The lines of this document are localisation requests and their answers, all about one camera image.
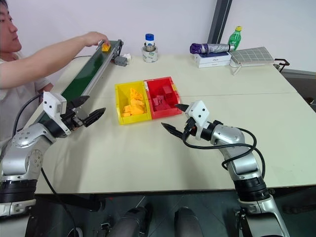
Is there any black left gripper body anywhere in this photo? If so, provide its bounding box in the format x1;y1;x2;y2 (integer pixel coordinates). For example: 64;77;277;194
60;106;87;132

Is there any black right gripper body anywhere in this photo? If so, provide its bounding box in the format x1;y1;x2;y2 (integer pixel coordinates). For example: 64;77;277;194
183;117;198;136

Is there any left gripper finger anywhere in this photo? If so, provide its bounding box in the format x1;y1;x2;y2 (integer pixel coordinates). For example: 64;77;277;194
83;107;107;128
67;95;91;110

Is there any green conveyor belt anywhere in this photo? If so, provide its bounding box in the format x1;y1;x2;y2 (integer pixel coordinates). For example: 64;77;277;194
23;39;125;129

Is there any small grey plastic box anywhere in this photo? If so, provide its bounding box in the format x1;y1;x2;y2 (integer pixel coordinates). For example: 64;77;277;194
113;55;129;68

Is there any person's right hand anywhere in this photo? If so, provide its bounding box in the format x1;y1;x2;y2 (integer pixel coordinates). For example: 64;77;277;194
82;31;110;48

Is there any red cube block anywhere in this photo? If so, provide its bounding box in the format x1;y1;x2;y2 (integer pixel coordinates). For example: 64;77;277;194
161;84;174;96

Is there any yellow plastic bin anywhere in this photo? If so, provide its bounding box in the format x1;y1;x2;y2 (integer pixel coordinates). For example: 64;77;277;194
114;80;152;126

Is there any red plastic bin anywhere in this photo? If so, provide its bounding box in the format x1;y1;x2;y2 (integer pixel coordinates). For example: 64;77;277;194
143;77;183;120

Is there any yellow holed wedge block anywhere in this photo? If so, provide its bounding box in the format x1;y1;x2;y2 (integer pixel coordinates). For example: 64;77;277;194
129;87;144;102

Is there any white flat carton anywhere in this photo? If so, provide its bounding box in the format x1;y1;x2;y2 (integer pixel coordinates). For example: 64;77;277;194
197;59;232;69
193;51;233;63

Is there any white tape roll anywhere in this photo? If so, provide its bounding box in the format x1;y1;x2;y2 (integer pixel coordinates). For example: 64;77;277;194
141;45;159;63

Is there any folded purple umbrella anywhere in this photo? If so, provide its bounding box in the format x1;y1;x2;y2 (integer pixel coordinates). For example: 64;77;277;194
190;42;235;54

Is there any white bottle with blue cap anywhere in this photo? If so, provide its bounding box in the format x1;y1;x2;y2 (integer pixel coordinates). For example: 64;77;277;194
144;33;156;51

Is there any green plastic soda bottle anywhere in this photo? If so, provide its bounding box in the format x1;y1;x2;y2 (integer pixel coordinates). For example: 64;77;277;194
228;26;243;52

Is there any dark rounded shape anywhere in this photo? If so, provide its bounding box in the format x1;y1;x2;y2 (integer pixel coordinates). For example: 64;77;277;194
105;202;154;237

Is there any person in white shirt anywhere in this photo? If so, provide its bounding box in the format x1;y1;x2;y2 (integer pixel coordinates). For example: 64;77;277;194
0;0;54;149

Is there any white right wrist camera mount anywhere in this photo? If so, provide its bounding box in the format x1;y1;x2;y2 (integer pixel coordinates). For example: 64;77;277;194
184;100;211;140

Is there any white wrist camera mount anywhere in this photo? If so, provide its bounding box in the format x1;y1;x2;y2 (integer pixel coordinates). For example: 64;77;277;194
184;100;211;140
42;91;68;116

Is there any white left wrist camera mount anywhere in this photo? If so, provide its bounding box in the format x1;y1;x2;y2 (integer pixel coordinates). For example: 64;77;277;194
42;91;68;116

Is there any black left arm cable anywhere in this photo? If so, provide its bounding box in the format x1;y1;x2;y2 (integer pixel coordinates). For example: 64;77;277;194
11;94;43;139

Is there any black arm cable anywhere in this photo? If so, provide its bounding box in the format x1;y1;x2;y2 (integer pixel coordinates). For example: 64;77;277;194
11;94;43;139
182;122;267;179

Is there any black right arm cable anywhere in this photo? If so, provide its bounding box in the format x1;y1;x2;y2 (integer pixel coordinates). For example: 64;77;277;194
182;122;267;179

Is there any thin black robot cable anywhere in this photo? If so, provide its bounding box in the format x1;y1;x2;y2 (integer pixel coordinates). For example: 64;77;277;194
40;167;78;237

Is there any grey wall pillar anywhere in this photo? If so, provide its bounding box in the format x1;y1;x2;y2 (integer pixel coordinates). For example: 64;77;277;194
206;0;233;45

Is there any black metal bracket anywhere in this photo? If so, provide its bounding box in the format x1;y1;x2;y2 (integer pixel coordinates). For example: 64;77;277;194
273;58;290;73

